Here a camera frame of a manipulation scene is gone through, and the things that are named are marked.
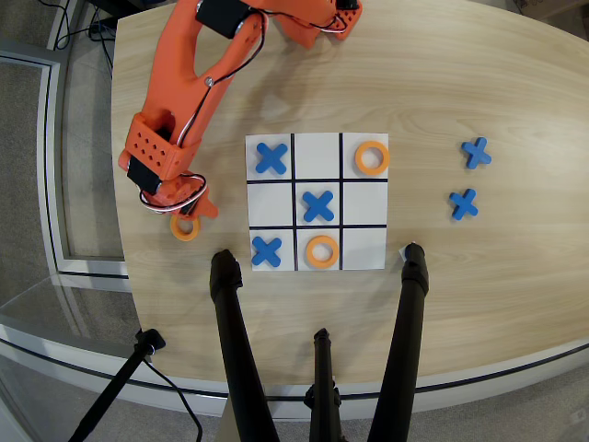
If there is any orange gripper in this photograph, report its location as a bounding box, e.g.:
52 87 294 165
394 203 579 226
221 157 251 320
139 169 220 222

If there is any short black tripod leg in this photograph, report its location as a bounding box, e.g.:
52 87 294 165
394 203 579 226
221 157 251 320
303 327 344 442

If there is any white tic-tac-toe board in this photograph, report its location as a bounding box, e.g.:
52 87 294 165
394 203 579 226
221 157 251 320
245 132 390 273

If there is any thin black stand pole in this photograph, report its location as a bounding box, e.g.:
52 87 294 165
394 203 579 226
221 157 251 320
67 328 167 442

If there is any cardboard box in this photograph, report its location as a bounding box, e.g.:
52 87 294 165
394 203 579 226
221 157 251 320
508 0 589 24

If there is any metal framed glass panel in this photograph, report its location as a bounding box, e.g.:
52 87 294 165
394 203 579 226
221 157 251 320
0 50 130 280

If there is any black cable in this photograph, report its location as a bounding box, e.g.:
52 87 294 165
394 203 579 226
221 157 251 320
142 354 203 442
53 0 82 51
87 6 115 70

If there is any blue foam cross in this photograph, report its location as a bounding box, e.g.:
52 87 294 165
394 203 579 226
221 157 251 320
448 188 479 221
250 236 283 268
460 136 492 170
302 190 336 223
255 142 290 176

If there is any orange foam ring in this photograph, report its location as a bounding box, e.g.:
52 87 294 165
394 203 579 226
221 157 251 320
169 214 202 243
305 235 341 269
354 140 391 177

